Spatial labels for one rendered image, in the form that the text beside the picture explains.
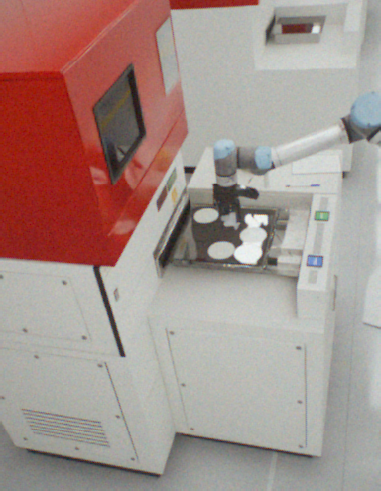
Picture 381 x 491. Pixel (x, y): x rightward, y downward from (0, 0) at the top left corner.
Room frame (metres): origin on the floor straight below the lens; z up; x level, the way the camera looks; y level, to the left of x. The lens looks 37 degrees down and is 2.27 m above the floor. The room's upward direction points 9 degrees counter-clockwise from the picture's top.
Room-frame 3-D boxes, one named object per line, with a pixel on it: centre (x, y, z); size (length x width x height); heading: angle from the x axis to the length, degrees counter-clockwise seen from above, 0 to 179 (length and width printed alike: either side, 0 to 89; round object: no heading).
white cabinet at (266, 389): (1.82, -0.27, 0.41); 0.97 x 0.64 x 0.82; 159
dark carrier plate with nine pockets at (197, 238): (1.78, -0.14, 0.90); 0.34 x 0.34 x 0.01; 69
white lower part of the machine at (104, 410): (1.80, 0.45, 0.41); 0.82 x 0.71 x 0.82; 159
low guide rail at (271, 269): (1.65, -0.16, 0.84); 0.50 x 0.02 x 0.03; 69
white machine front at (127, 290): (1.68, 0.13, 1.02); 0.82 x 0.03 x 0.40; 159
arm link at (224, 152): (1.69, -0.17, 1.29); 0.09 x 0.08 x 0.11; 73
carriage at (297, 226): (1.70, -0.40, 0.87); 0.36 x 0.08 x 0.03; 159
